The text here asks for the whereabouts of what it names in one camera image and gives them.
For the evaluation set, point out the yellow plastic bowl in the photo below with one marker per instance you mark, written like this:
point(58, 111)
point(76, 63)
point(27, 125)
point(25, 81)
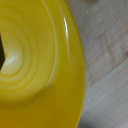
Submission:
point(50, 66)

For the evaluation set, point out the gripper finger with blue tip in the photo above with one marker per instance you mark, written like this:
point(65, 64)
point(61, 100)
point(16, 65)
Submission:
point(1, 53)

